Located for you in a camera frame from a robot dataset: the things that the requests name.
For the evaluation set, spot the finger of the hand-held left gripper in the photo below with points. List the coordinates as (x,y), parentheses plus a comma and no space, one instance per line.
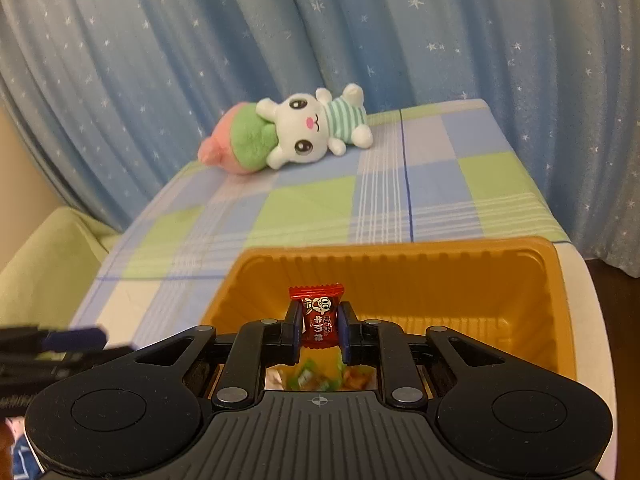
(75,338)
(90,355)

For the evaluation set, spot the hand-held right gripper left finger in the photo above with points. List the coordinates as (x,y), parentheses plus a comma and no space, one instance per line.
(295,325)

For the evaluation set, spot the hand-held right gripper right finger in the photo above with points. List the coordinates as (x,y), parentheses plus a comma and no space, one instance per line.
(345,335)

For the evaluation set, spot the small red candy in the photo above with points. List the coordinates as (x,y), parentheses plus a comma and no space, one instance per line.
(318,325)

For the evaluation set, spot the brown candy clear wrapper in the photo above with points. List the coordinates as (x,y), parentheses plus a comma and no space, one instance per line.
(357,379)

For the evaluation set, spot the small green candy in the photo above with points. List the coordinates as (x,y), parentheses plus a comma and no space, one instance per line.
(306,375)

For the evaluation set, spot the orange plastic tray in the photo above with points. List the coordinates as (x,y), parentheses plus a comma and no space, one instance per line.
(400,280)

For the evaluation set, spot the blue printed cloth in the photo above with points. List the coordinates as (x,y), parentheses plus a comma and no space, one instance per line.
(22,455)

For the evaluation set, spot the yellow green blanket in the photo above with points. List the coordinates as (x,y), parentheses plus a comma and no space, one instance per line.
(40,260)

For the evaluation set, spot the checked pastel tablecloth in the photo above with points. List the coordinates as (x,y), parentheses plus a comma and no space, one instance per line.
(425,185)

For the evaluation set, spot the rabbit plush toy pink tail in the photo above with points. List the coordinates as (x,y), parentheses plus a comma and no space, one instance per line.
(295,125)

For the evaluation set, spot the blue star print curtain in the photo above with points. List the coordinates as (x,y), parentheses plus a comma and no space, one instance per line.
(150,60)

